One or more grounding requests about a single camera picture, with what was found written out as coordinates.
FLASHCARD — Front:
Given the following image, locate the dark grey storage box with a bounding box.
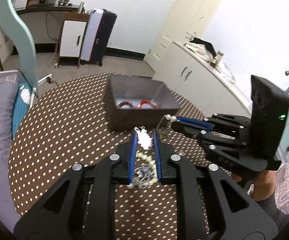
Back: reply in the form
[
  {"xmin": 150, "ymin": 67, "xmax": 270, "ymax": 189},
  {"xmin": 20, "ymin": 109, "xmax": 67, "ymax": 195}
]
[{"xmin": 104, "ymin": 75, "xmax": 181, "ymax": 132}]

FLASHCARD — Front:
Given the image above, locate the teal striped pillow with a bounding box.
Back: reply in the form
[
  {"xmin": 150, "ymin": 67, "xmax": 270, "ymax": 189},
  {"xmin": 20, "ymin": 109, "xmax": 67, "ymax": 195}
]
[{"xmin": 12, "ymin": 83, "xmax": 32, "ymax": 139}]

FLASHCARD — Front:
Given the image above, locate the white power strip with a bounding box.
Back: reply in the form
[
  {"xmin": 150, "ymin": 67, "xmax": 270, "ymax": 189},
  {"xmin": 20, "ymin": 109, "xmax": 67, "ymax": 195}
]
[{"xmin": 38, "ymin": 74, "xmax": 53, "ymax": 86}]

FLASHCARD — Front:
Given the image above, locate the white sideboard cabinet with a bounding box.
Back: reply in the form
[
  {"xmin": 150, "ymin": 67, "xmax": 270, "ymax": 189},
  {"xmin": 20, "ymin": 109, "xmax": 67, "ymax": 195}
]
[{"xmin": 153, "ymin": 42, "xmax": 251, "ymax": 117}]

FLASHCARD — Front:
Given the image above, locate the dark wall desk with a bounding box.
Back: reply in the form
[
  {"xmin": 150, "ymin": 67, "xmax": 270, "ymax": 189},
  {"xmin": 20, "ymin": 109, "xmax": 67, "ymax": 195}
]
[{"xmin": 16, "ymin": 5, "xmax": 79, "ymax": 53}]

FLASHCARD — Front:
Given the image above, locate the person's right hand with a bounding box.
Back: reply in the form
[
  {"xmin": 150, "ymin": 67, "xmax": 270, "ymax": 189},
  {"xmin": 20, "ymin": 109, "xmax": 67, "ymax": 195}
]
[{"xmin": 230, "ymin": 168, "xmax": 277, "ymax": 202}]

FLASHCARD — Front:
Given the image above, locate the cream pearl bead bracelet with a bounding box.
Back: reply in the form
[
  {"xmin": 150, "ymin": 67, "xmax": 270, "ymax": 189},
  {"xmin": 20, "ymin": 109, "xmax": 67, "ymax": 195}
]
[{"xmin": 126, "ymin": 150, "xmax": 159, "ymax": 190}]

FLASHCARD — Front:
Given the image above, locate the cream room door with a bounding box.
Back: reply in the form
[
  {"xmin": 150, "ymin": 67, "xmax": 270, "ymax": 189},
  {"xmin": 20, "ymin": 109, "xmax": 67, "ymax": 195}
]
[{"xmin": 145, "ymin": 0, "xmax": 220, "ymax": 71}]

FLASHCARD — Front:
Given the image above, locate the pink patterned cloth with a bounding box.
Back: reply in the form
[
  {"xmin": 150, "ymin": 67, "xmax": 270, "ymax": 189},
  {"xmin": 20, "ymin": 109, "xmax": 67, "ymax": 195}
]
[{"xmin": 275, "ymin": 163, "xmax": 289, "ymax": 215}]

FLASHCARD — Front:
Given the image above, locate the teal curved bed frame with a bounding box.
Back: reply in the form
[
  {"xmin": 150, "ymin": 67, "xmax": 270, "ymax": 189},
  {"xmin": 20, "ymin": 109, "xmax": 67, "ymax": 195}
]
[{"xmin": 0, "ymin": 0, "xmax": 39, "ymax": 96}]

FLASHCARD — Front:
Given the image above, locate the red braided cord bracelet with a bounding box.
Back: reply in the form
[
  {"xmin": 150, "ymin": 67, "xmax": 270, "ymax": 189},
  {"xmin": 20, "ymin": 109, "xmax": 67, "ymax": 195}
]
[{"xmin": 116, "ymin": 100, "xmax": 159, "ymax": 110}]

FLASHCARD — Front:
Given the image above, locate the white folded cloth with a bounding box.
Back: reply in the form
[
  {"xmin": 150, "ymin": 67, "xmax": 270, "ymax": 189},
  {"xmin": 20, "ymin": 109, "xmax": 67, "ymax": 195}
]
[{"xmin": 183, "ymin": 42, "xmax": 214, "ymax": 62}]

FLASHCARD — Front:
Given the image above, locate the black bag on sideboard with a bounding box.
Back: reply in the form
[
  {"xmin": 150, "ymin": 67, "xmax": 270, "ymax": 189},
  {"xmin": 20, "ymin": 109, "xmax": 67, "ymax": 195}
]
[{"xmin": 189, "ymin": 37, "xmax": 216, "ymax": 57}]

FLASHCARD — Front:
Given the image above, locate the white brown small cabinet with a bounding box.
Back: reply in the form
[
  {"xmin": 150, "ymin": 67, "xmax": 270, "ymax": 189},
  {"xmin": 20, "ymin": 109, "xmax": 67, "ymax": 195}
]
[{"xmin": 56, "ymin": 12, "xmax": 89, "ymax": 67}]

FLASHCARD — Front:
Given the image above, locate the brown polka dot tablecloth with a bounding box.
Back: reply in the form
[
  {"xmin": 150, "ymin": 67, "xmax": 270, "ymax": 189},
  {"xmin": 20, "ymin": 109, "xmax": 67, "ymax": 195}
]
[{"xmin": 8, "ymin": 73, "xmax": 235, "ymax": 240}]

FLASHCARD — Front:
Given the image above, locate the white black suitcase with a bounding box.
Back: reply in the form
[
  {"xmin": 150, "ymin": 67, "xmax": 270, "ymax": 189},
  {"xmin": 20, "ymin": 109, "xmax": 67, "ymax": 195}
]
[{"xmin": 80, "ymin": 9, "xmax": 117, "ymax": 67}]

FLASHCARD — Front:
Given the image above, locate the pink plush charm keychain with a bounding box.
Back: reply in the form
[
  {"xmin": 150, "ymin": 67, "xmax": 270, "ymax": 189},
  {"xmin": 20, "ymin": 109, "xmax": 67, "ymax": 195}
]
[{"xmin": 134, "ymin": 126, "xmax": 153, "ymax": 150}]

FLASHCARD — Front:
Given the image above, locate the small brown bottle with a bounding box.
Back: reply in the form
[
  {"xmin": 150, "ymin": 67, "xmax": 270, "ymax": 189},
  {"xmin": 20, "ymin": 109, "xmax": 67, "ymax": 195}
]
[{"xmin": 210, "ymin": 51, "xmax": 224, "ymax": 68}]

